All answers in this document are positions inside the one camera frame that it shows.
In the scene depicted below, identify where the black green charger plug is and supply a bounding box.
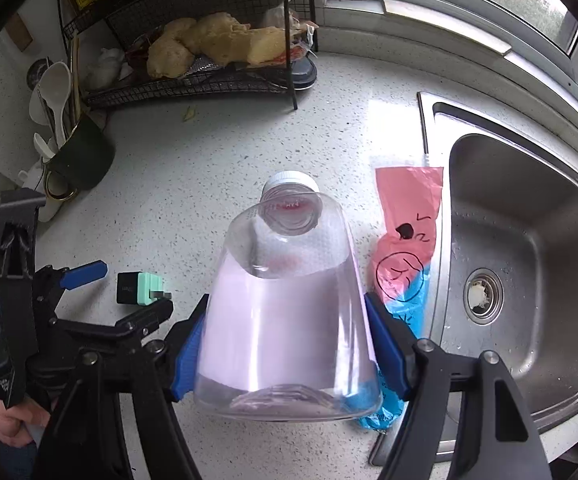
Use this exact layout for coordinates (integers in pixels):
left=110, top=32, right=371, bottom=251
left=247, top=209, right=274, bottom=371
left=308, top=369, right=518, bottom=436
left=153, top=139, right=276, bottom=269
left=116, top=271, right=174, bottom=307

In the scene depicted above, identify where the clear plastic bottle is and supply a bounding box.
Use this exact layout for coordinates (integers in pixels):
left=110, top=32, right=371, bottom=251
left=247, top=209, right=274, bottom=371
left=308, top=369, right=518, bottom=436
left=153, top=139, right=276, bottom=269
left=193, top=170, right=384, bottom=422

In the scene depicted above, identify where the dark utensil cup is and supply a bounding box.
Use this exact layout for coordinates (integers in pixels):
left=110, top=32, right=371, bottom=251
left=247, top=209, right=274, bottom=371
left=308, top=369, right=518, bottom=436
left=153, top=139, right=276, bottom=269
left=44, top=115, right=116, bottom=201

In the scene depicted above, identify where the small ginger root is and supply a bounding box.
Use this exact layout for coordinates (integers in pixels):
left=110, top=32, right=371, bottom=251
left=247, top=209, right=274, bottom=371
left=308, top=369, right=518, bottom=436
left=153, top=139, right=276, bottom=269
left=146, top=17, right=200, bottom=80

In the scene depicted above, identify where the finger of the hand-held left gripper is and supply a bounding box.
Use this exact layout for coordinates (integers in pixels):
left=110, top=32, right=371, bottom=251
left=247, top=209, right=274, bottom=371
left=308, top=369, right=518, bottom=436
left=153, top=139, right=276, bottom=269
left=54, top=301, right=175, bottom=356
left=36, top=260, right=109, bottom=311

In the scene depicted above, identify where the chopsticks bundle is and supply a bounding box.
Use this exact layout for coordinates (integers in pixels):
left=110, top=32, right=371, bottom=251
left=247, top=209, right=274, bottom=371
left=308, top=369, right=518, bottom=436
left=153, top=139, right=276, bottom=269
left=66, top=30, right=82, bottom=121

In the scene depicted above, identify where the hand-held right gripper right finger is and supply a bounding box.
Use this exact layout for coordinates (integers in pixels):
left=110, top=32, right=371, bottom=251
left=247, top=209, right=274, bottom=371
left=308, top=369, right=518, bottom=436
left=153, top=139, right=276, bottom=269
left=364, top=292, right=552, bottom=480

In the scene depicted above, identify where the person's left hand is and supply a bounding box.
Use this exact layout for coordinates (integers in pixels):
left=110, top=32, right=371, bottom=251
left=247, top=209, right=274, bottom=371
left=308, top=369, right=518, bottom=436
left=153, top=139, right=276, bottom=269
left=0, top=387, right=52, bottom=447

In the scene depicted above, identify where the white garlic bulb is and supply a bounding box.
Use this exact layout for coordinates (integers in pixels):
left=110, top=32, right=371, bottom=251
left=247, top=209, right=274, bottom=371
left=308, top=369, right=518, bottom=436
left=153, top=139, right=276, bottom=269
left=86, top=47, right=132, bottom=88

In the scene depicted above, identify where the white ladle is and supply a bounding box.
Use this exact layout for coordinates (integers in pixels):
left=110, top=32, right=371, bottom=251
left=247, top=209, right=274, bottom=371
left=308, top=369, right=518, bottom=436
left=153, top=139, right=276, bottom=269
left=29, top=85, right=50, bottom=126

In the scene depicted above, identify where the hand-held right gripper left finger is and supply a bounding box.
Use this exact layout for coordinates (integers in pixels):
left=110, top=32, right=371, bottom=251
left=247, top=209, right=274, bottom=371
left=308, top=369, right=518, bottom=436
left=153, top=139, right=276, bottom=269
left=34, top=295, right=210, bottom=480

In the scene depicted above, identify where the blue plastic bag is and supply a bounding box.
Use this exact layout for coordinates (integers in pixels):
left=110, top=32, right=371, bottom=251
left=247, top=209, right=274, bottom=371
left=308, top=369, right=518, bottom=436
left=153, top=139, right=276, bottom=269
left=341, top=267, right=432, bottom=432

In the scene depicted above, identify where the dark blue dish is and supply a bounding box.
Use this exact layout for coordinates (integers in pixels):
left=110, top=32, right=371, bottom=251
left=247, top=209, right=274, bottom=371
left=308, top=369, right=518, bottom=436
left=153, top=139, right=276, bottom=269
left=289, top=55, right=317, bottom=92

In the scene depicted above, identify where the large white spoon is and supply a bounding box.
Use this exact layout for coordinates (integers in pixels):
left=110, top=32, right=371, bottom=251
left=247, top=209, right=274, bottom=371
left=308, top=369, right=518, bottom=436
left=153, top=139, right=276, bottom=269
left=36, top=61, right=72, bottom=146

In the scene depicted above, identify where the steel sink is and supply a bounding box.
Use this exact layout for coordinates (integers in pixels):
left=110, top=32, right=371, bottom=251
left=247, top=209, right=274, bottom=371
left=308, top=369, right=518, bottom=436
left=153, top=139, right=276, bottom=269
left=368, top=91, right=578, bottom=466

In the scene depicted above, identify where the pink plastic bag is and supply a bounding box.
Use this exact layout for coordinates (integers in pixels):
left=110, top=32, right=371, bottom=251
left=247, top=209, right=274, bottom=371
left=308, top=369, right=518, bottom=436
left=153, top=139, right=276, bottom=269
left=371, top=164, right=444, bottom=306

